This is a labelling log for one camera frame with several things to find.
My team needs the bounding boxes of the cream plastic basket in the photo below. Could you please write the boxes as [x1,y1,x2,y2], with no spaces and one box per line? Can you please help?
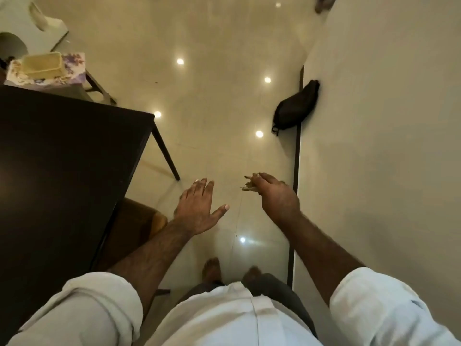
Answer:
[16,51,68,80]

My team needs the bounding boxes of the person's right hand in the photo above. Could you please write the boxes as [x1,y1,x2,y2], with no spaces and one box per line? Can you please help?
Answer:
[245,172,301,227]

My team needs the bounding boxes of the small bunch of thin sticks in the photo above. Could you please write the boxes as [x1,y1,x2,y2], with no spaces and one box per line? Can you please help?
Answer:
[240,173,261,193]

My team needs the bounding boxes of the grey chair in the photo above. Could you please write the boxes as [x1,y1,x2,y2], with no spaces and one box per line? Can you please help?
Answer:
[0,32,29,70]

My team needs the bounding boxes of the person's foot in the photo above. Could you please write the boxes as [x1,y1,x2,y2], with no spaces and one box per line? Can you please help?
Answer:
[314,0,338,14]
[202,257,221,284]
[243,266,263,286]

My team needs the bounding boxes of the black fabric pouch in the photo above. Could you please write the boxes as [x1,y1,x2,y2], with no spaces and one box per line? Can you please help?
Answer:
[272,80,321,137]

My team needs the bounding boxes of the person's right foot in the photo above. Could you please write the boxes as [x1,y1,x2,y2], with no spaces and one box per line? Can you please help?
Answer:
[243,266,263,286]

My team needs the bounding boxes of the black table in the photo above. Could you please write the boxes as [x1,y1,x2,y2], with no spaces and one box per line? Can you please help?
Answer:
[0,84,181,343]

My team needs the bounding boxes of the person's right forearm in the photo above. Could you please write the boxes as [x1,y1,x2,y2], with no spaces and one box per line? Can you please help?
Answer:
[274,211,366,307]

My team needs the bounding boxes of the person's white shirt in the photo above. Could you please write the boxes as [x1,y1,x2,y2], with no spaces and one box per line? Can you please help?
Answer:
[7,266,461,346]

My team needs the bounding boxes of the person's dark trousers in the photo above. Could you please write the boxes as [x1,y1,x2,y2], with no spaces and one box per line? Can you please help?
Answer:
[176,273,319,340]

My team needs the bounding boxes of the brown wooden chair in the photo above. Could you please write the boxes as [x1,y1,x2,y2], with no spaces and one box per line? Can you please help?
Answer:
[94,197,171,297]

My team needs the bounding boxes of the person's left forearm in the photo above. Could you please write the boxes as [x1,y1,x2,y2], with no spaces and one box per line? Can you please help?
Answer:
[107,219,195,323]

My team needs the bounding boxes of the person's left hand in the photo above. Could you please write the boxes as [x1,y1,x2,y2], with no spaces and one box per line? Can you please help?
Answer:
[173,178,230,237]

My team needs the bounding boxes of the white plastic object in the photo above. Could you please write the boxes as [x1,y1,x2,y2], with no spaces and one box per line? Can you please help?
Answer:
[27,1,70,44]

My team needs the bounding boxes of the person's left foot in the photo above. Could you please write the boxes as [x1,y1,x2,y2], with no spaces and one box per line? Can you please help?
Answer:
[202,257,221,284]

